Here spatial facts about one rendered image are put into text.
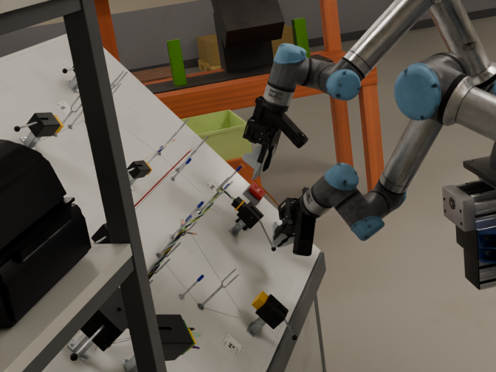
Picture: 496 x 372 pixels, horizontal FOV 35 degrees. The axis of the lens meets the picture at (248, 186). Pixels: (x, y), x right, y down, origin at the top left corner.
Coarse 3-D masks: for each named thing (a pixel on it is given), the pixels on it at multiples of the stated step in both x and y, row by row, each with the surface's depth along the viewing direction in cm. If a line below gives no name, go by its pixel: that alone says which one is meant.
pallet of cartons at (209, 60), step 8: (288, 32) 1033; (200, 40) 1062; (208, 40) 1036; (216, 40) 1025; (280, 40) 1033; (288, 40) 1036; (200, 48) 1072; (208, 48) 1027; (216, 48) 1012; (272, 48) 1033; (200, 56) 1082; (208, 56) 1039; (216, 56) 1015; (200, 64) 1083; (208, 64) 1040; (216, 64) 1018
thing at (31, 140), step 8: (48, 112) 186; (32, 120) 183; (40, 120) 182; (48, 120) 184; (56, 120) 186; (16, 128) 178; (32, 128) 183; (40, 128) 182; (48, 128) 183; (56, 128) 186; (32, 136) 186; (40, 136) 184; (48, 136) 186; (24, 144) 187; (32, 144) 187
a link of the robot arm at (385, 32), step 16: (400, 0) 193; (416, 0) 192; (432, 0) 193; (384, 16) 194; (400, 16) 192; (416, 16) 194; (368, 32) 194; (384, 32) 193; (400, 32) 194; (352, 48) 195; (368, 48) 193; (384, 48) 193; (336, 64) 196; (352, 64) 193; (368, 64) 194; (320, 80) 199; (336, 80) 191; (352, 80) 192; (336, 96) 192; (352, 96) 193
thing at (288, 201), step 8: (304, 192) 207; (288, 200) 211; (296, 200) 212; (280, 208) 214; (288, 208) 210; (296, 208) 210; (304, 208) 204; (280, 216) 213; (288, 216) 209; (296, 216) 209; (312, 216) 204; (288, 224) 208; (288, 232) 211
